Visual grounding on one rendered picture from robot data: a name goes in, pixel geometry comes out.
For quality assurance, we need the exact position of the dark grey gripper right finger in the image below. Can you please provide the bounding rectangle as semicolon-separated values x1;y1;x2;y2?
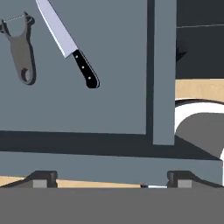
166;170;224;189

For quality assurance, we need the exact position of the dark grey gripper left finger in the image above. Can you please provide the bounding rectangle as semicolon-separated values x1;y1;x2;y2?
1;170;59;189

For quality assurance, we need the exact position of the small white and dark item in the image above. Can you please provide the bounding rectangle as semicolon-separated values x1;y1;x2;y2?
139;182;169;189

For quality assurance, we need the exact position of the white and grey round object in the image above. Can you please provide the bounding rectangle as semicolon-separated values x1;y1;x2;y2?
174;98;224;165

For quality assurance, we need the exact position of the grey open drawer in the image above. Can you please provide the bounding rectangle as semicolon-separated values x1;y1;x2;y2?
0;0;224;187

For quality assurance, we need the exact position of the dark grey peeler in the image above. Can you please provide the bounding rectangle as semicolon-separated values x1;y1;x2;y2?
0;11;38;87

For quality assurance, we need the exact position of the black handled kitchen knife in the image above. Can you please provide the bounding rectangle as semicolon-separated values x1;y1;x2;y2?
35;0;101;90

